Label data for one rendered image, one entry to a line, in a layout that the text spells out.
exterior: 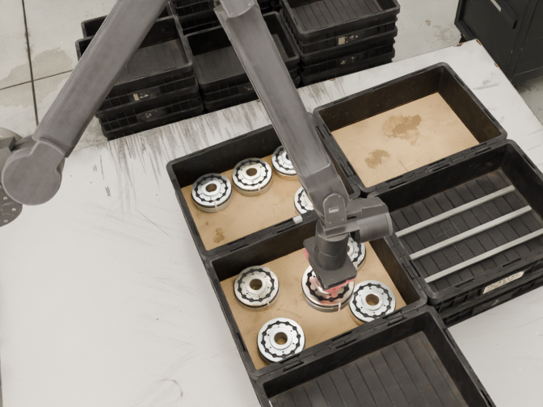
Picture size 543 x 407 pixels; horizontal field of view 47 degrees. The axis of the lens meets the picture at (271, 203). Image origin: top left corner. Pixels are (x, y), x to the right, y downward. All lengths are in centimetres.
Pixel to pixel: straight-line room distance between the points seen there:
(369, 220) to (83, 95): 50
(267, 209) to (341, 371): 45
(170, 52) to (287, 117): 161
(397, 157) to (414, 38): 165
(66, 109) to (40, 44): 266
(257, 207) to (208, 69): 111
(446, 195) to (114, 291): 88
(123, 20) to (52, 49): 263
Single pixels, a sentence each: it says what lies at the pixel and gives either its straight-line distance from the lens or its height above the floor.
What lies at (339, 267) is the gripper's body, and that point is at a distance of 113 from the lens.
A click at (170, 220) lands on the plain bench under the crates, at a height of 70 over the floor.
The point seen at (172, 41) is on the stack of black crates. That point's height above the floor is 49.
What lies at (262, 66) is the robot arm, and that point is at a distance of 92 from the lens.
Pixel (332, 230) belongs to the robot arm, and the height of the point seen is 124.
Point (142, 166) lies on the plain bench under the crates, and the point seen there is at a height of 70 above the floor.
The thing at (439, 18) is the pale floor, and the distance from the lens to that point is 339.
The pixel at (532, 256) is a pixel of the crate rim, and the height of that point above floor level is 93.
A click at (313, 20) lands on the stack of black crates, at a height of 49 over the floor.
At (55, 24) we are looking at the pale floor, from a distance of 367.
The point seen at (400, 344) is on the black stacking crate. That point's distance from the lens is 140.
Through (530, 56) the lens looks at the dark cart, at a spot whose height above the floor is 27.
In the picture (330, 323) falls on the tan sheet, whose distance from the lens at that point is 141.
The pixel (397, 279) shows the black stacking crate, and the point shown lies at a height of 86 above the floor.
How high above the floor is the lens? 213
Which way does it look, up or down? 55 degrees down
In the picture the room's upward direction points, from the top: 8 degrees counter-clockwise
